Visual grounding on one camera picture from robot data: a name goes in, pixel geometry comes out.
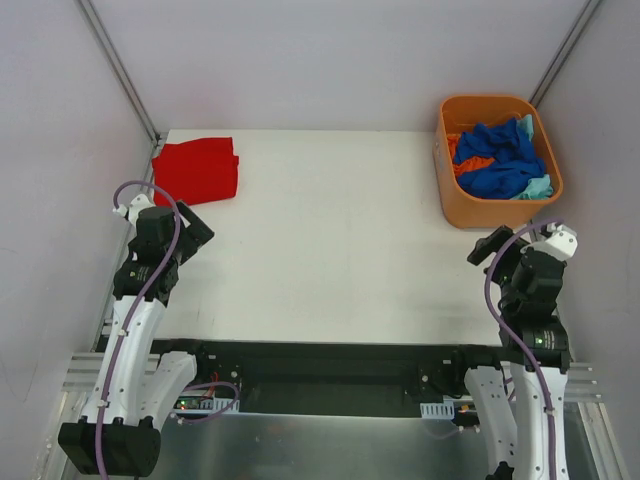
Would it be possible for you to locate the blue t shirt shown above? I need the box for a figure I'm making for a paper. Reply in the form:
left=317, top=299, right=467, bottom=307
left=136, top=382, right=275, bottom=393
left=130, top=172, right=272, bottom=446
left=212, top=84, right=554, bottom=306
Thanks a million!
left=454, top=117, right=549, bottom=200

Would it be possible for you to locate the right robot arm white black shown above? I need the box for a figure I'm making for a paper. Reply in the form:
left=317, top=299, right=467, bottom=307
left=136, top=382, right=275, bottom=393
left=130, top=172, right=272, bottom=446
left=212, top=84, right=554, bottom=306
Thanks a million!
left=450, top=220, right=578, bottom=479

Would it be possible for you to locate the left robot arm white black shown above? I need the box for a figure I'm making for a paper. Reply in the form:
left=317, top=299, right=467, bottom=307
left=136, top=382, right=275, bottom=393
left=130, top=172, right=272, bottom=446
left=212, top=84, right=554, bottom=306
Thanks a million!
left=58, top=195, right=214, bottom=477

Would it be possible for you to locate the folded red t shirt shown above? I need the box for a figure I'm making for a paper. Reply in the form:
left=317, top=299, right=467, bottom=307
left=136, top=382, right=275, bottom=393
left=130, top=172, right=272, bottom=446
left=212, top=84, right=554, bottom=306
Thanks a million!
left=152, top=137, right=239, bottom=206

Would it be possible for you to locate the orange plastic bin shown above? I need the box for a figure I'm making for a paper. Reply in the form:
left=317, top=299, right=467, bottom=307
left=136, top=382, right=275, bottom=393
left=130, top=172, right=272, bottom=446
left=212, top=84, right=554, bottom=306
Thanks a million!
left=433, top=95, right=564, bottom=228

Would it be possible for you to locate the teal t shirt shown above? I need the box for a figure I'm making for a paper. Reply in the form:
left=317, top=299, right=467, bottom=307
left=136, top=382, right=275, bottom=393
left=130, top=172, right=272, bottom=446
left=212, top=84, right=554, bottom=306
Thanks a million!
left=513, top=114, right=554, bottom=200

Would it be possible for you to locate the orange t shirt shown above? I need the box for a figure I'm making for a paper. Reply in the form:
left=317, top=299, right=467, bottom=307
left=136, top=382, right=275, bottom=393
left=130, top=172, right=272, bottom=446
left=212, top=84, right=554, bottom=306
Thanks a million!
left=447, top=134, right=495, bottom=177

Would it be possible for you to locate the right grey cable duct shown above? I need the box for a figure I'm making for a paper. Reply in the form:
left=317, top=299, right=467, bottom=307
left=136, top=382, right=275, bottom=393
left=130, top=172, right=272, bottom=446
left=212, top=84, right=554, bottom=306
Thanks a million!
left=420, top=401, right=456, bottom=421

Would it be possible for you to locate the grey cable duct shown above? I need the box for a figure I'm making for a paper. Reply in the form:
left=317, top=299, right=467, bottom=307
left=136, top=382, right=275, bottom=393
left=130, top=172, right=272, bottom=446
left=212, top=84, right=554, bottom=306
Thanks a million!
left=420, top=401, right=456, bottom=421
left=174, top=396, right=240, bottom=416

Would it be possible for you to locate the aluminium rail front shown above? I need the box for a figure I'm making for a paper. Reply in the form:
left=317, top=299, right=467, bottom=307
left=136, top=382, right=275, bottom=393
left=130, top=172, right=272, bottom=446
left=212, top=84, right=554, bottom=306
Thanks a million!
left=62, top=352, right=603, bottom=403

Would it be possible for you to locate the left grey cable duct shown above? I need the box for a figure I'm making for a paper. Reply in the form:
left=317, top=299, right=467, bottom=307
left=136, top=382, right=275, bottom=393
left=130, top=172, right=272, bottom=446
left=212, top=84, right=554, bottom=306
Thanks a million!
left=174, top=396, right=240, bottom=416

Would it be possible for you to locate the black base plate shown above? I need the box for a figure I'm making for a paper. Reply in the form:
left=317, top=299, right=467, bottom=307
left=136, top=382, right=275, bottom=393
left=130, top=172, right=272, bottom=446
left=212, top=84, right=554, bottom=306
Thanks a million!
left=151, top=339, right=502, bottom=418

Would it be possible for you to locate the right aluminium frame post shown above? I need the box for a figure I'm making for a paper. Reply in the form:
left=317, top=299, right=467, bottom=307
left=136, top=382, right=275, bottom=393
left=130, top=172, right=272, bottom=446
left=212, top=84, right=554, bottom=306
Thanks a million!
left=529, top=0, right=605, bottom=108

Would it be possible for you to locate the aluminium frame post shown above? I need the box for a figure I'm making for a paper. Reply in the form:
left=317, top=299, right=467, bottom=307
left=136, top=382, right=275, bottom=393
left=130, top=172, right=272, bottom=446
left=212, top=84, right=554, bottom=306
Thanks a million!
left=529, top=0, right=605, bottom=108
left=74, top=0, right=163, bottom=146

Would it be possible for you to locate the left aluminium frame post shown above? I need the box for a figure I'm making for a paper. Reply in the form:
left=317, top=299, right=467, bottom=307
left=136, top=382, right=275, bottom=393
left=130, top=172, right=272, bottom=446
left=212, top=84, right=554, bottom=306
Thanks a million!
left=74, top=0, right=163, bottom=146

